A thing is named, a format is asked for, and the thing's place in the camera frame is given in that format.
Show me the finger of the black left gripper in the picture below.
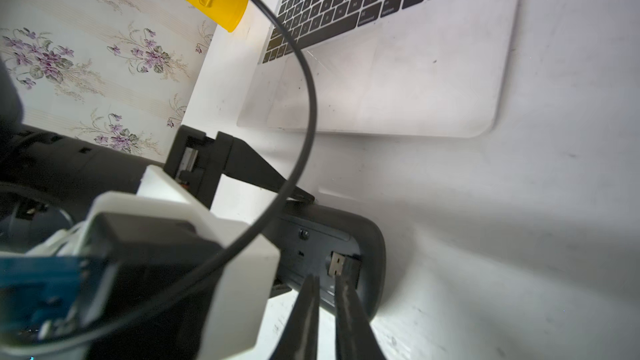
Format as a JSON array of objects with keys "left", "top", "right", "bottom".
[{"left": 219, "top": 132, "right": 287, "bottom": 193}]

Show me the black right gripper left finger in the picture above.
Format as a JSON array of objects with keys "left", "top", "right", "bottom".
[{"left": 270, "top": 274, "right": 320, "bottom": 360}]

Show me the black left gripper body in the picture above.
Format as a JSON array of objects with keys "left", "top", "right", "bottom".
[{"left": 163, "top": 125, "right": 234, "bottom": 209}]

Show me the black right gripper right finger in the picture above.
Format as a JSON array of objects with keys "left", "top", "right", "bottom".
[{"left": 334, "top": 275, "right": 385, "bottom": 360}]

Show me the small usb mouse receiver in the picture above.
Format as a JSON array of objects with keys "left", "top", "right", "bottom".
[{"left": 328, "top": 252, "right": 347, "bottom": 277}]

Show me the black wireless mouse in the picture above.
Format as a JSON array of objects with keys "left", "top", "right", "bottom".
[{"left": 263, "top": 201, "right": 386, "bottom": 319}]

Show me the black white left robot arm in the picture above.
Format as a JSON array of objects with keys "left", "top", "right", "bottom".
[{"left": 1, "top": 68, "right": 286, "bottom": 253}]

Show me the silver laptop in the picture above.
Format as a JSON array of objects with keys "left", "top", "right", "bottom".
[{"left": 236, "top": 0, "right": 527, "bottom": 139}]

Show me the black left camera cable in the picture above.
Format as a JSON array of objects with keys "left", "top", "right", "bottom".
[{"left": 0, "top": 0, "right": 319, "bottom": 356}]

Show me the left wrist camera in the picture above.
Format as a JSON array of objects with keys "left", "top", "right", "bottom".
[{"left": 1, "top": 166, "right": 285, "bottom": 359}]

